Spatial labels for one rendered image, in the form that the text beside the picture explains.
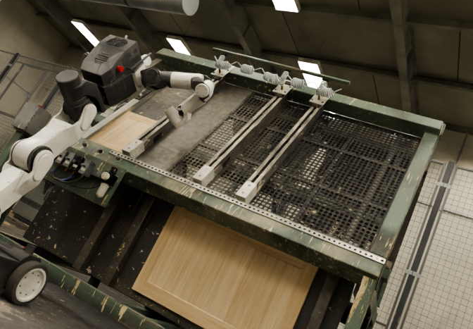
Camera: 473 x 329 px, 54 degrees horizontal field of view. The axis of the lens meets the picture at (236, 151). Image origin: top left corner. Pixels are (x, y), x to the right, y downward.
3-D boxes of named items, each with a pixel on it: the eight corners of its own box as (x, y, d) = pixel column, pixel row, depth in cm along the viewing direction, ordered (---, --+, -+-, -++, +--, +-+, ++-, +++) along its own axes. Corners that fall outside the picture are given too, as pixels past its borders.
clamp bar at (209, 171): (190, 185, 258) (186, 151, 244) (283, 91, 339) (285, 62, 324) (205, 191, 254) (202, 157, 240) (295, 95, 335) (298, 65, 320)
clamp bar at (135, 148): (121, 157, 279) (114, 124, 265) (224, 75, 360) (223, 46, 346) (134, 162, 275) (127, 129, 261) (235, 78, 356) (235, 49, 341)
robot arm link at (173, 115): (175, 127, 272) (172, 129, 261) (164, 112, 271) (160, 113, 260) (191, 115, 271) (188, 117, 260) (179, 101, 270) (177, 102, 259)
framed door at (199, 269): (133, 289, 259) (131, 288, 257) (179, 201, 274) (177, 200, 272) (276, 368, 222) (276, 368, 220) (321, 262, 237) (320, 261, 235)
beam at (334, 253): (39, 146, 299) (35, 133, 293) (54, 137, 307) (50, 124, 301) (374, 292, 208) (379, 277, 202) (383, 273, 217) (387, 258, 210)
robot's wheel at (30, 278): (3, 292, 198) (39, 256, 210) (-4, 287, 200) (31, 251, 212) (24, 313, 213) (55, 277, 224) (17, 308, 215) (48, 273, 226)
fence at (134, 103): (79, 141, 293) (78, 136, 291) (170, 78, 358) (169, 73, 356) (85, 144, 291) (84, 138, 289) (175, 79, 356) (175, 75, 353)
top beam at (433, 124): (157, 63, 379) (155, 52, 372) (164, 58, 385) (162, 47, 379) (436, 142, 288) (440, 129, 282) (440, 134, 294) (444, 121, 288)
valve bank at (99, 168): (27, 169, 264) (50, 133, 270) (43, 178, 276) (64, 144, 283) (91, 199, 243) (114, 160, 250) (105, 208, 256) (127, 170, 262)
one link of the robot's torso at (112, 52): (108, 74, 230) (153, 39, 252) (60, 59, 244) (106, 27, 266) (123, 120, 251) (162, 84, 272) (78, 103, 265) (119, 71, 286)
